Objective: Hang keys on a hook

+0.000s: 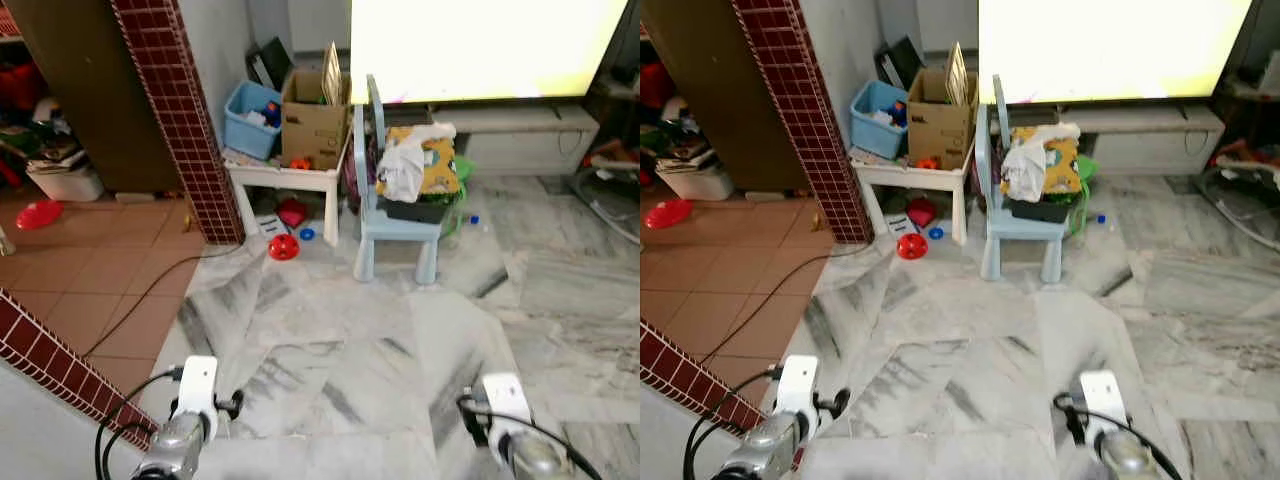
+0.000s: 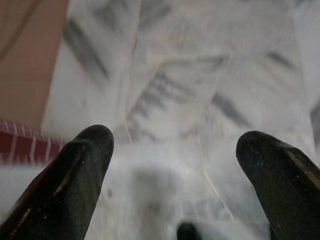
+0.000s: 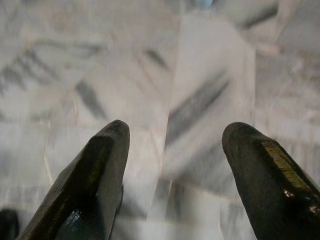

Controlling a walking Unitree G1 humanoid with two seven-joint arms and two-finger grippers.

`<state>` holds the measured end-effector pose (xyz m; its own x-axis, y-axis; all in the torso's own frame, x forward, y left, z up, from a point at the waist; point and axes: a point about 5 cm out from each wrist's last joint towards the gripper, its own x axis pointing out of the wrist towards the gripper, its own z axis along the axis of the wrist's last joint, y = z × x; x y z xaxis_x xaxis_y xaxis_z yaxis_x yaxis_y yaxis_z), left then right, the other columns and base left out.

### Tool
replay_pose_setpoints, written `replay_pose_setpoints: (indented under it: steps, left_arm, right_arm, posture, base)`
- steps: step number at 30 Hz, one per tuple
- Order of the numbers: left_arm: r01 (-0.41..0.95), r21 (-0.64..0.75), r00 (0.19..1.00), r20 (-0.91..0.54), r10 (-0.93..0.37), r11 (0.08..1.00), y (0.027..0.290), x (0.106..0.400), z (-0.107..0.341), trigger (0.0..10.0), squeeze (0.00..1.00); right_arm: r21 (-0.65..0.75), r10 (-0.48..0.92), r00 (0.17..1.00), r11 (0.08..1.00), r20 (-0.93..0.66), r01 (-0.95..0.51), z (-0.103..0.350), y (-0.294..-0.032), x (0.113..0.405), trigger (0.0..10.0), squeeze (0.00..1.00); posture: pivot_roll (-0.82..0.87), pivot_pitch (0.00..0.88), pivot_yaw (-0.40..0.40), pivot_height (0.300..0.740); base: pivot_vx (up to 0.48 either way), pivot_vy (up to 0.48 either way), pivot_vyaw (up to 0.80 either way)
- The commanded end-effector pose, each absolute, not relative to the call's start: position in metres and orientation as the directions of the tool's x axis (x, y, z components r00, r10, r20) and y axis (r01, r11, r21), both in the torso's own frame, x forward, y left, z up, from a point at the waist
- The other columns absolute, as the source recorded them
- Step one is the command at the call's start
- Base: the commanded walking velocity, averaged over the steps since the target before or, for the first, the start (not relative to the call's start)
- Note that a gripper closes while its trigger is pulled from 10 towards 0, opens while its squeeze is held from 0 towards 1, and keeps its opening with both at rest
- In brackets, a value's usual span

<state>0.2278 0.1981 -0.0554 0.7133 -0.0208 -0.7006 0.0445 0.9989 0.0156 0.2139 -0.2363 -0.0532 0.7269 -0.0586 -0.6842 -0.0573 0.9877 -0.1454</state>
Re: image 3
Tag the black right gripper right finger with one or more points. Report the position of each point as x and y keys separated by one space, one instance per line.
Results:
x=262 y=180

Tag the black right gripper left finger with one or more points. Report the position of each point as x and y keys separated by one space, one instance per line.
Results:
x=100 y=175

